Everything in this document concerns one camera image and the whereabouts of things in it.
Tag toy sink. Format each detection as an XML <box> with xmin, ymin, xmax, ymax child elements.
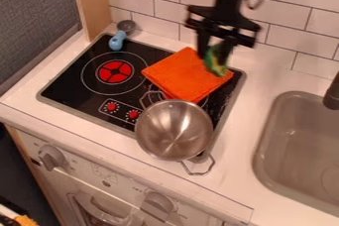
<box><xmin>251</xmin><ymin>90</ymin><xmax>339</xmax><ymax>218</ymax></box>

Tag orange cloth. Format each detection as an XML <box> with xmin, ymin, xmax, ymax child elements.
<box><xmin>140</xmin><ymin>46</ymin><xmax>236</xmax><ymax>105</ymax></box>

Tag green toy bell pepper slice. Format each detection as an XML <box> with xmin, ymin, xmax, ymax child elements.
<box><xmin>201</xmin><ymin>43</ymin><xmax>232</xmax><ymax>77</ymax></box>

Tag tap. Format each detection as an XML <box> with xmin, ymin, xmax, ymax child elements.
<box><xmin>321</xmin><ymin>70</ymin><xmax>339</xmax><ymax>111</ymax></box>

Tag toy stove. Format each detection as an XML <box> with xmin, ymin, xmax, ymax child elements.
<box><xmin>36</xmin><ymin>32</ymin><xmax>248</xmax><ymax>149</ymax></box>

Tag blue and silver scoop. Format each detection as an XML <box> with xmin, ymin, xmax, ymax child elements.
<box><xmin>107</xmin><ymin>19</ymin><xmax>138</xmax><ymax>52</ymax></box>

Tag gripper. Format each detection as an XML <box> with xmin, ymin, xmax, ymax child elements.
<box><xmin>183</xmin><ymin>3</ymin><xmax>263</xmax><ymax>68</ymax></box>

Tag silver pot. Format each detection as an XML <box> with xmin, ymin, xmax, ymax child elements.
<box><xmin>133</xmin><ymin>98</ymin><xmax>218</xmax><ymax>176</ymax></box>

